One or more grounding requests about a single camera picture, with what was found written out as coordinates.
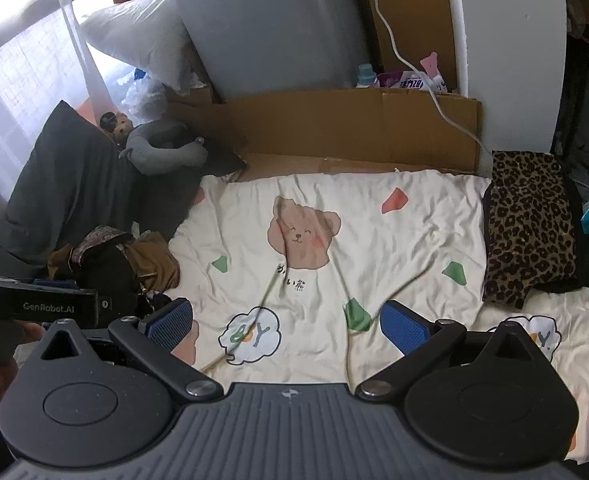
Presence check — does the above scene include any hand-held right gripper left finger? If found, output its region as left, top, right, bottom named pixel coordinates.
left=29, top=297, right=225, bottom=403

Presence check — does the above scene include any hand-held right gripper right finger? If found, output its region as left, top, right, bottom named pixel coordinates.
left=355, top=300, right=558, bottom=403

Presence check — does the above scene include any bear-patterned shorts black lining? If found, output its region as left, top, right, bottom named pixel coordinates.
left=48, top=226, right=142, bottom=311

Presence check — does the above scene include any person's left hand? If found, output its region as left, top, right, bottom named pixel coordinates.
left=0, top=322, right=45, bottom=428

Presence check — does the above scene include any brown garment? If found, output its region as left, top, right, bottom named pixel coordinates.
left=124, top=231, right=181, bottom=293

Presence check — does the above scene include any cream bear printed blanket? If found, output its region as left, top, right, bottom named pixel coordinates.
left=167, top=167, right=589, bottom=466

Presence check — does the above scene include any dark grey pillow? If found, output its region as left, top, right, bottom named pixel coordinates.
left=0, top=100, right=205, bottom=281

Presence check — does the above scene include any leopard print garment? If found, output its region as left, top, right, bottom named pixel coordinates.
left=482, top=151, right=578, bottom=309

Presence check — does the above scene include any black cloth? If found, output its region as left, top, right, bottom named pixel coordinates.
left=194, top=135, right=248, bottom=177

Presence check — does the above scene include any small brown teddy bear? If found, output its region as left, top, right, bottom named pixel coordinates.
left=99, top=112, right=135, bottom=143

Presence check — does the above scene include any brown cardboard sheet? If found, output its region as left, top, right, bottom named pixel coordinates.
left=167, top=87, right=483, bottom=176

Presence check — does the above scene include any clear plastic bag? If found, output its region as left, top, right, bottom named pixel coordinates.
left=122, top=67, right=170, bottom=123

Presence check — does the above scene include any pink purple packet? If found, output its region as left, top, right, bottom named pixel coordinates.
left=377, top=71, right=430, bottom=92

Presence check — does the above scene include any white sheer curtain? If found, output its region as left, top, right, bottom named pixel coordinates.
left=57, top=0, right=110, bottom=121

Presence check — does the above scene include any blue-capped detergent bottle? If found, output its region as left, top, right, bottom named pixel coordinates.
left=356, top=63, right=379, bottom=88

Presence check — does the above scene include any pink and white packet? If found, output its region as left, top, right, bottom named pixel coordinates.
left=421, top=52, right=450, bottom=93

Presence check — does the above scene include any white pillow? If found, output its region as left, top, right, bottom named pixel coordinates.
left=79, top=0, right=200, bottom=93

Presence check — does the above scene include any grey plastic-wrapped panel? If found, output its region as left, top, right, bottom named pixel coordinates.
left=157, top=0, right=375, bottom=101

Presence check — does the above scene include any tall brown cardboard panel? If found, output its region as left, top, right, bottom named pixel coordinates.
left=365, top=0, right=458, bottom=93

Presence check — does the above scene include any window with dark frame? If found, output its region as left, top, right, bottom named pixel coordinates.
left=0, top=0, right=95, bottom=246

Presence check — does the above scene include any white cable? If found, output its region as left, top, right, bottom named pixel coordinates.
left=359, top=0, right=495, bottom=161

